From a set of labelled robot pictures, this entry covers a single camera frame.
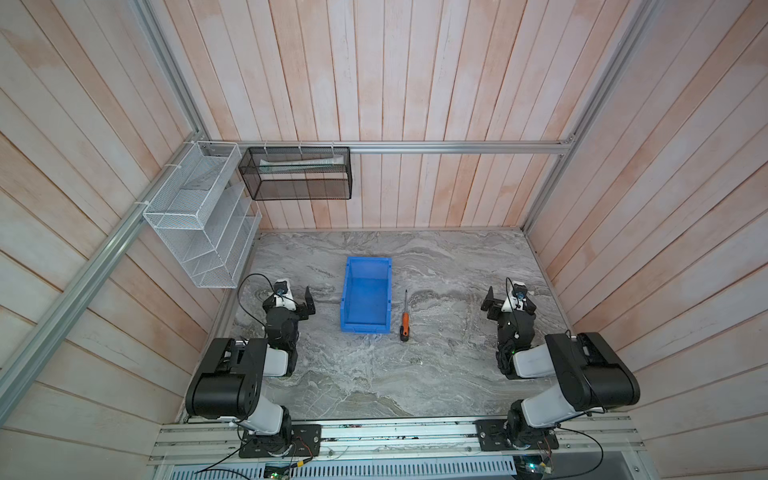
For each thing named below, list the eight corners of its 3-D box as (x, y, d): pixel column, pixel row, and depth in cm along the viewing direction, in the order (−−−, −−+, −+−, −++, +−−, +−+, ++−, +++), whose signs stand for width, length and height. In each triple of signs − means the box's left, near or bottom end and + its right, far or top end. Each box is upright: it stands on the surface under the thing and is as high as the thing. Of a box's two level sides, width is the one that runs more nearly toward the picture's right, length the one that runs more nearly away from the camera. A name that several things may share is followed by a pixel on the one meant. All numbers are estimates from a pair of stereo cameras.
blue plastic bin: (342, 336, 94) (339, 321, 86) (347, 271, 110) (345, 254, 102) (392, 336, 94) (394, 321, 86) (390, 271, 110) (391, 254, 102)
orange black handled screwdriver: (400, 341, 93) (400, 337, 91) (401, 293, 104) (401, 289, 102) (408, 341, 93) (409, 338, 90) (408, 293, 104) (409, 289, 102)
